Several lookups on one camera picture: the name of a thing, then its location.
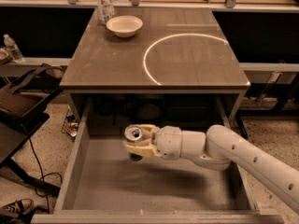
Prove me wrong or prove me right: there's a clear plastic water bottle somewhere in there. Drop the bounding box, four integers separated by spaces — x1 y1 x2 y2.
97 0 115 24

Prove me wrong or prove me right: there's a black coiled cable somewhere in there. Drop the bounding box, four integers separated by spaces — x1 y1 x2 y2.
93 94 166 126

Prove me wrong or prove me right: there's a black floor cable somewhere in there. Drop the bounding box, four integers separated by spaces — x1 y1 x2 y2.
21 124 64 215

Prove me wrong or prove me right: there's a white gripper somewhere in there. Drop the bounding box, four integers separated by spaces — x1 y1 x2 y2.
123 124 182 161

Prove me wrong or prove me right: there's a black chair with brown bag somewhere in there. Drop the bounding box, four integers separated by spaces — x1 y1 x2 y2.
0 63 64 196

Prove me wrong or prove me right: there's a small water bottle on shelf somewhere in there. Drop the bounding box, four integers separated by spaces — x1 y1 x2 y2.
4 35 24 63

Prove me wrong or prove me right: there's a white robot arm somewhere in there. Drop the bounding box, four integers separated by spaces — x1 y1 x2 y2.
124 124 299 213

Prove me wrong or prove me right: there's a grey open top drawer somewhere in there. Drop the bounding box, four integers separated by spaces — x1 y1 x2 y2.
32 101 284 224

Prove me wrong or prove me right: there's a white paper bowl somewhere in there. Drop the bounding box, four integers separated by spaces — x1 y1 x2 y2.
106 16 143 38

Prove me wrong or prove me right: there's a Red Bull can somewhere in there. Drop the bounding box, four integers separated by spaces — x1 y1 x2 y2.
124 125 143 161

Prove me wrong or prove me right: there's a black sneaker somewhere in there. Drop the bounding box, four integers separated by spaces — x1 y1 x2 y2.
0 199 34 218

